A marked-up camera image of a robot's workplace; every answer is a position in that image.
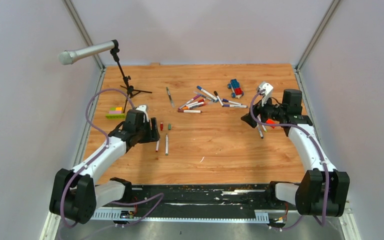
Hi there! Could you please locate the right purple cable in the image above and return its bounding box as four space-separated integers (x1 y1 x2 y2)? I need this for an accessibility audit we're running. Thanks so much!
249 88 331 231

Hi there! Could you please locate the grey capped marker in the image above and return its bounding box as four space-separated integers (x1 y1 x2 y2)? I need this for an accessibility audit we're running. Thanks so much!
194 91 214 102

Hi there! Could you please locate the black microphone tripod stand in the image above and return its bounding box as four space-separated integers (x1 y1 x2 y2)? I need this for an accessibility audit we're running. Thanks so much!
110 47 153 99

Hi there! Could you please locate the grey slotted cable duct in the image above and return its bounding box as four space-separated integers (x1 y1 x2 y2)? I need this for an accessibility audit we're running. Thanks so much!
91 208 270 224

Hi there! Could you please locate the green pink toy brick stack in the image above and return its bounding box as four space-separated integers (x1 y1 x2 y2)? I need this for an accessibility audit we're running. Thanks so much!
105 106 126 119

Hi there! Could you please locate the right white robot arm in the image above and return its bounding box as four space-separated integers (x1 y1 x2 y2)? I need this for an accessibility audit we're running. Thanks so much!
241 86 350 219

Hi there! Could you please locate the orange red toy brick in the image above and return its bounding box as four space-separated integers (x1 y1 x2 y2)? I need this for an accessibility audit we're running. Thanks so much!
265 119 276 129

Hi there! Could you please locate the blue red toy brick car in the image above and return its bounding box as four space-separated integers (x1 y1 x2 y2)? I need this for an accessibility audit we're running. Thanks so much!
227 78 244 99

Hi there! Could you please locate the purple cable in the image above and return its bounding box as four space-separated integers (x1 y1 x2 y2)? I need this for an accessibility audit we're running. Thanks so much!
249 88 331 231
59 88 165 229

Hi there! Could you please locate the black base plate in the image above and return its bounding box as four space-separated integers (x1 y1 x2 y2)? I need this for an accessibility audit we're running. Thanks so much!
100 182 301 220

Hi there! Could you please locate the brown capped white marker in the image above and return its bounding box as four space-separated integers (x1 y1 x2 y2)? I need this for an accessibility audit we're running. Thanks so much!
177 109 202 114

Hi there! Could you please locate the silver microphone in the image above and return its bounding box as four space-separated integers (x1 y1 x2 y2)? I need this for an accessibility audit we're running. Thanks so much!
57 39 119 66

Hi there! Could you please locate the red capped white marker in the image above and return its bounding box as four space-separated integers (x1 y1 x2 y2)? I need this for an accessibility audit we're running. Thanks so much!
183 99 207 110

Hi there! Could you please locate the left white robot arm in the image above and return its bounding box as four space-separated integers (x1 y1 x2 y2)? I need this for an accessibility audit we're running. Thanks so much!
49 105 160 224

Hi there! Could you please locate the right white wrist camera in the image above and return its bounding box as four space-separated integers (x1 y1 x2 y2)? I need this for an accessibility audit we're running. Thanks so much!
256 81 274 106

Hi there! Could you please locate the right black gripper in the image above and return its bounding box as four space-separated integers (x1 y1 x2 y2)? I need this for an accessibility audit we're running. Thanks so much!
240 92 286 128

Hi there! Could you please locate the dark blue capped marker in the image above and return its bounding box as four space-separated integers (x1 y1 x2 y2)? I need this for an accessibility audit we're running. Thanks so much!
221 98 242 106

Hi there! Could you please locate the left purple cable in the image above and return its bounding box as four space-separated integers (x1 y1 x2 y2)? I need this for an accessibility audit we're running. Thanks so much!
59 88 165 229

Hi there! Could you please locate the silver grey pen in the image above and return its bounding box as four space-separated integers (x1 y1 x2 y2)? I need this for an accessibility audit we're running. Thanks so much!
165 87 176 108

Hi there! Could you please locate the grey tipped white marker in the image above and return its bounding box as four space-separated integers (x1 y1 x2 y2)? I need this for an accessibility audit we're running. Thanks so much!
256 124 264 139

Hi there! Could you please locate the blue capped white marker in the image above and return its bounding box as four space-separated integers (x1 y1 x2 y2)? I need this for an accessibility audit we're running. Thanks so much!
196 85 218 102

